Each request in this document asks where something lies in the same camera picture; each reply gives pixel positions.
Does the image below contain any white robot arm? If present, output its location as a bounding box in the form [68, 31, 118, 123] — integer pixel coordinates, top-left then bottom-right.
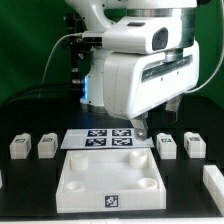
[65, 0, 199, 140]

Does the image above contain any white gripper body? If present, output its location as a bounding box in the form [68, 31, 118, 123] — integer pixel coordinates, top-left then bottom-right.
[103, 42, 199, 120]

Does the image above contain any black cable bundle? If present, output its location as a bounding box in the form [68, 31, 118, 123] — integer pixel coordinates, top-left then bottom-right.
[0, 81, 84, 109]

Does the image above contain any white piece left edge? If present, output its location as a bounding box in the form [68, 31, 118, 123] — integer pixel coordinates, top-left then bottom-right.
[0, 170, 3, 189]

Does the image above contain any white obstacle bar right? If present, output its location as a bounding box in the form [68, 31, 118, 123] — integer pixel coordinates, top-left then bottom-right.
[203, 165, 224, 217]

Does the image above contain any white camera cable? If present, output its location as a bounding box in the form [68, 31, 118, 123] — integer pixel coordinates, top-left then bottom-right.
[41, 32, 84, 84]

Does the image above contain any white marker sheet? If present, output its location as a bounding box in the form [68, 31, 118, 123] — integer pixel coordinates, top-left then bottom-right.
[61, 128, 154, 150]

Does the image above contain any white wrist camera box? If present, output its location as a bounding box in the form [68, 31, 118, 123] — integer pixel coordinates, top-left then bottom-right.
[102, 17, 182, 54]

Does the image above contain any white square table top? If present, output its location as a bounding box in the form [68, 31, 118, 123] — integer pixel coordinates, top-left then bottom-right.
[56, 148, 166, 213]

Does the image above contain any black camera stand pole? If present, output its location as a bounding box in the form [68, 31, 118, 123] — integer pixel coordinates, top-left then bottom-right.
[64, 13, 91, 85]

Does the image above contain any white cable right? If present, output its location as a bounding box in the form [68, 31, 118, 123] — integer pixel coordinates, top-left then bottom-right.
[185, 49, 224, 94]

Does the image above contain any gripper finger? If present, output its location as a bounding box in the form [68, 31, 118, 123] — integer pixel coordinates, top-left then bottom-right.
[164, 95, 182, 124]
[131, 113, 148, 141]

